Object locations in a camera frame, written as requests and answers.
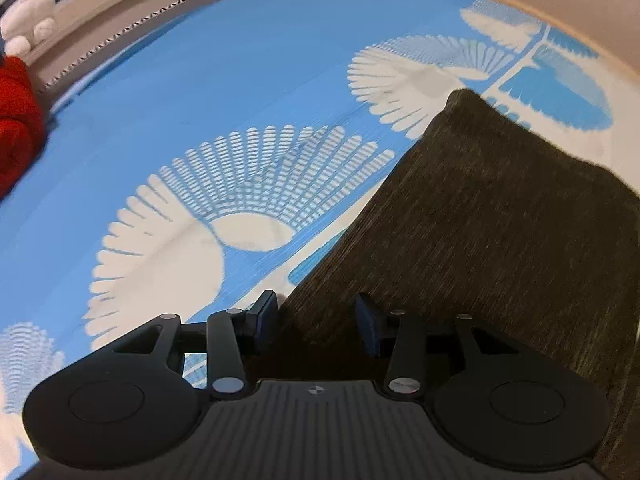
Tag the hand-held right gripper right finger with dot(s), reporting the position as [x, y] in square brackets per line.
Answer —
[367, 321]

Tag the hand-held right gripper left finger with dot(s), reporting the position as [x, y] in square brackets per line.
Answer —
[264, 316]

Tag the black striped knit garment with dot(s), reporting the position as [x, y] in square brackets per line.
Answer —
[475, 210]

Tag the blue white printed blanket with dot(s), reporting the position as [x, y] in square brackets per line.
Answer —
[200, 85]

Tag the red folded cloth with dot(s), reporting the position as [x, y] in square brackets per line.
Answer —
[17, 115]

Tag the white plush toy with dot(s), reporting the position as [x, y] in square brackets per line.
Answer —
[27, 17]

